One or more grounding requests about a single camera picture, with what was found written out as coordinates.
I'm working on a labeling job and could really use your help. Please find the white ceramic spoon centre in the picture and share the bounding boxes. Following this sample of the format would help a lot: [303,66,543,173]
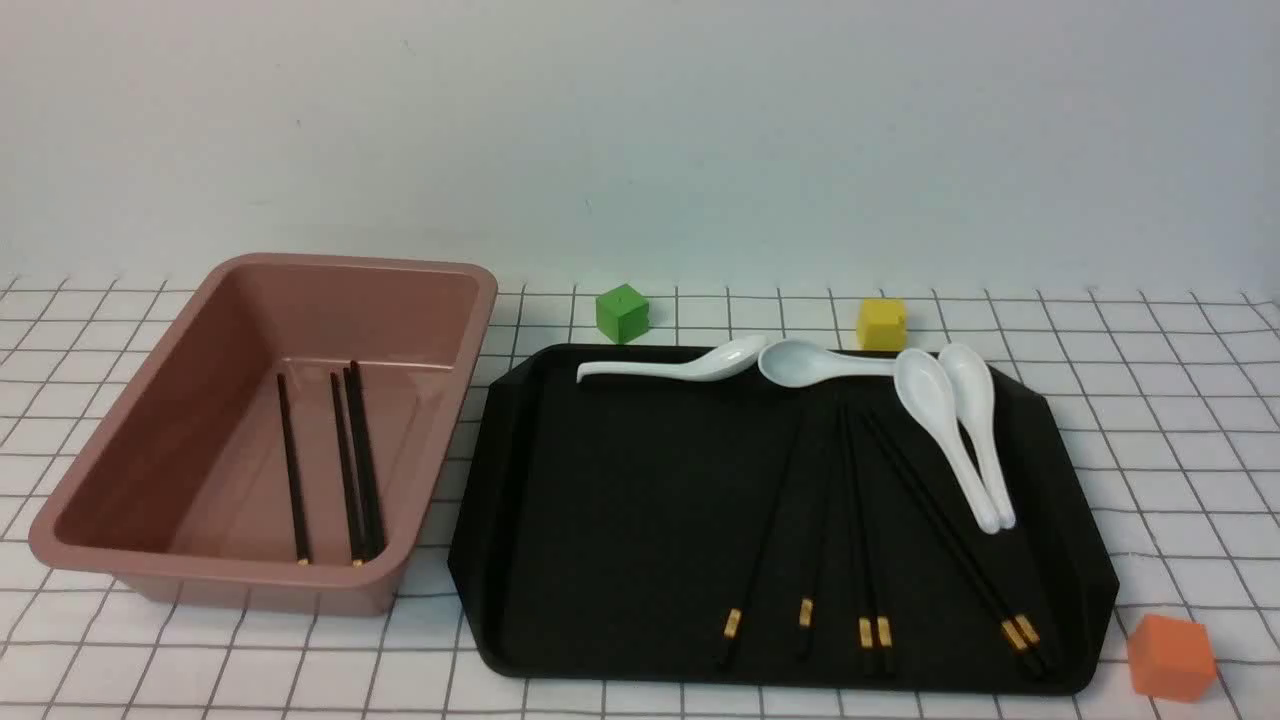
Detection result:
[756,338,895,388]

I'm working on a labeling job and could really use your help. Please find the white ceramic spoon large right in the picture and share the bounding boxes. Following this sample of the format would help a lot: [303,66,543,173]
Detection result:
[893,348,1001,534]

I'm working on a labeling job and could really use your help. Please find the green cube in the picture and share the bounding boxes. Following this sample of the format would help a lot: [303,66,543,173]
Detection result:
[595,283,650,345]

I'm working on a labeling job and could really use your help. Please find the white ceramic spoon far right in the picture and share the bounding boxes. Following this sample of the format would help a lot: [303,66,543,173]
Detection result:
[938,343,1016,530]

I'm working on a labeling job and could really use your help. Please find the black plastic tray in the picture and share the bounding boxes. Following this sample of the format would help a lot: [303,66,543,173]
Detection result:
[448,345,1120,694]

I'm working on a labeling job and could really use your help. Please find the black chopstick in bin right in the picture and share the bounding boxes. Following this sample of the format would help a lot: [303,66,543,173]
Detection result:
[343,360,387,564]

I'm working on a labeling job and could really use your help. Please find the black chopstick in bin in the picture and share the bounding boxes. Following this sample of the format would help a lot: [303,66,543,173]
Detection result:
[343,360,387,564]
[329,372,365,568]
[275,372,312,566]

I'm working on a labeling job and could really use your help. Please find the pink plastic bin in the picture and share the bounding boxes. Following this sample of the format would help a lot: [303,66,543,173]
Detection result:
[28,254,497,616]

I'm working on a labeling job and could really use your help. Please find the black chopstick in bin left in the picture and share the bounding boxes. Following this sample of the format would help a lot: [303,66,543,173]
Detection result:
[275,372,312,566]

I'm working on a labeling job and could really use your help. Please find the black chopstick in bin middle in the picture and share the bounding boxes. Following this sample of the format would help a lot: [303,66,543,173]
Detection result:
[329,372,365,568]

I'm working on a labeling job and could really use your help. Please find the orange cube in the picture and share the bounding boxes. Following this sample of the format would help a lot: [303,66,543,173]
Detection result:
[1126,614,1217,703]

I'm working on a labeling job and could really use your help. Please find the yellow cube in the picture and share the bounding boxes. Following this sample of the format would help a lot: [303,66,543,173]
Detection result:
[855,297,908,354]

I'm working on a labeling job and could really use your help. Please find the white ceramic spoon far left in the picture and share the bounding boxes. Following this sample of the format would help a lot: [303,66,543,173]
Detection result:
[575,334,769,383]

